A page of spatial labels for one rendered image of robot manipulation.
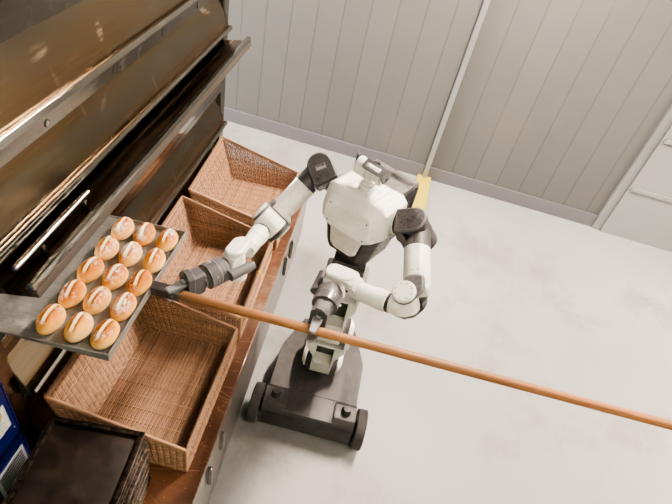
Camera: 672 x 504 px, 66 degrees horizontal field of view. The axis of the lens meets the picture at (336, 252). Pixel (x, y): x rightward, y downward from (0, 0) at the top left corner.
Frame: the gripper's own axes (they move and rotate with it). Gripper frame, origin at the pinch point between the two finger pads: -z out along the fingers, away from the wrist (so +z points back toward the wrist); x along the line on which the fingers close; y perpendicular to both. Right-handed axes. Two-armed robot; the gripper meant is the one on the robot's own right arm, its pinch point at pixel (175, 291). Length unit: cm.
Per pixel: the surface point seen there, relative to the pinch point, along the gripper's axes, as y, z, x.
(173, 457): -23, -16, 53
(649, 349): -130, 281, 120
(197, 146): 93, 71, 22
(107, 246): 25.3, -8.2, -3.6
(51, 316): 7.8, -33.2, -3.9
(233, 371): -3, 24, 61
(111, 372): 22, -15, 56
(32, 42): 36, -14, -65
